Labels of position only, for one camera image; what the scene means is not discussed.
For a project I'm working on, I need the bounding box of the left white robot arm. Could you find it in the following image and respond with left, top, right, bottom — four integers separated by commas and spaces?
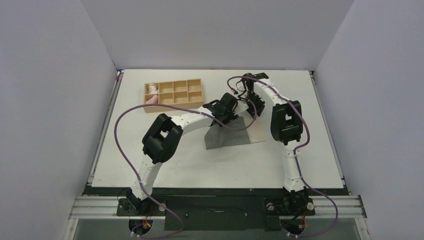
125, 93, 238, 215

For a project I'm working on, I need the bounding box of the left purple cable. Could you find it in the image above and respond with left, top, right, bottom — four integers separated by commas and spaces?
113, 99, 259, 239

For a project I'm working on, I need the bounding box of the pink rolled underwear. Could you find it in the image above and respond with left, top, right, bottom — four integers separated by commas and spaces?
145, 94, 159, 105

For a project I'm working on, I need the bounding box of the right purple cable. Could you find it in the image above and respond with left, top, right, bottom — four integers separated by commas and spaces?
226, 75, 339, 239

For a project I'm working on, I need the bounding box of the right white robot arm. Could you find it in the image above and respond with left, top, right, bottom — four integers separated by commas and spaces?
240, 73, 308, 215

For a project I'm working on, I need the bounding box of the wooden compartment tray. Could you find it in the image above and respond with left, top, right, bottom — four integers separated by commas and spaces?
143, 78, 205, 113

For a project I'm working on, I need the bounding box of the white rolled underwear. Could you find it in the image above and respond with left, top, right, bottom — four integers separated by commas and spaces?
147, 83, 158, 95

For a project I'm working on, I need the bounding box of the grey beige underwear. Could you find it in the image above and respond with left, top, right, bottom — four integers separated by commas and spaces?
204, 118, 266, 150

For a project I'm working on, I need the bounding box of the purple cable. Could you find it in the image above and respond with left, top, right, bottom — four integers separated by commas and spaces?
113, 99, 259, 239
226, 75, 339, 239

